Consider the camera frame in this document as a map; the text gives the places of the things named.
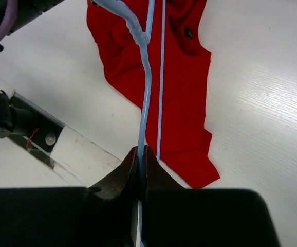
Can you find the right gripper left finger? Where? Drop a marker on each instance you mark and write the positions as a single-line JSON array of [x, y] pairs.
[[103, 214]]

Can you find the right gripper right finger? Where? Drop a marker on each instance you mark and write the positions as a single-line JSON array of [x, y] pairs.
[[175, 216]]

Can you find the red t shirt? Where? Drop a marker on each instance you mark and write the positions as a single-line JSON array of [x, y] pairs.
[[179, 64]]

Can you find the blue wire hanger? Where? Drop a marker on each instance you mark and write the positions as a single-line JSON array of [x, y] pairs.
[[142, 39]]

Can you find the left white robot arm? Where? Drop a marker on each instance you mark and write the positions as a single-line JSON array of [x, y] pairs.
[[16, 14]]

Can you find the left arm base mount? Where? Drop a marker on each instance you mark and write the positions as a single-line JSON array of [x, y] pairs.
[[29, 127]]

